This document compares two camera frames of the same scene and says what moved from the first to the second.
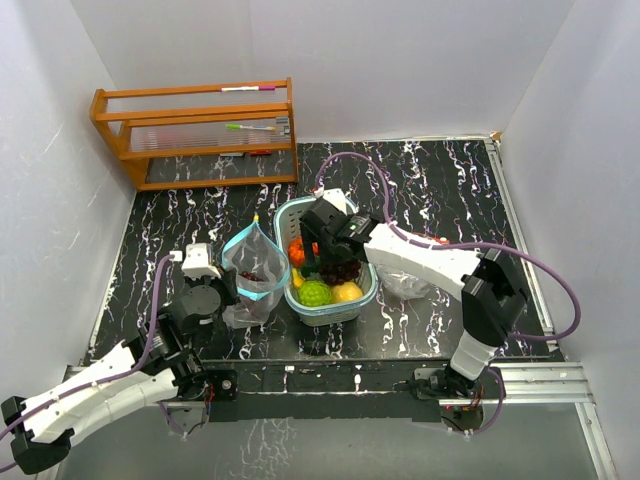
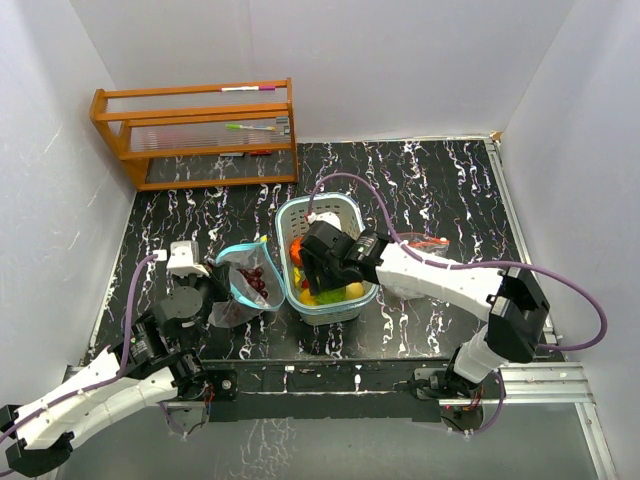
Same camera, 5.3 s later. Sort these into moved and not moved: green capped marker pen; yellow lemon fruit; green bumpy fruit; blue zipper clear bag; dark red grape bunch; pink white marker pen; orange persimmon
Moved: dark red grape bunch; green bumpy fruit; blue zipper clear bag
Not moved: orange persimmon; green capped marker pen; yellow lemon fruit; pink white marker pen
